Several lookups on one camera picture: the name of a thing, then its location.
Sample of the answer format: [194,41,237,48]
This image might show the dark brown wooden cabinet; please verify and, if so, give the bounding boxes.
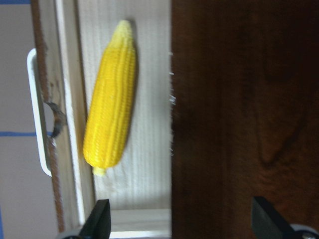
[171,0,319,239]

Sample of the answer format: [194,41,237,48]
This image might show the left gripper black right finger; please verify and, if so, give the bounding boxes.
[251,196,295,239]

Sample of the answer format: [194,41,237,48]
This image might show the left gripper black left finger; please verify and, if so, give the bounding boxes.
[79,199,111,239]

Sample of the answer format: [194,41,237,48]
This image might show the yellow toy corn cob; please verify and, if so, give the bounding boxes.
[83,20,136,176]

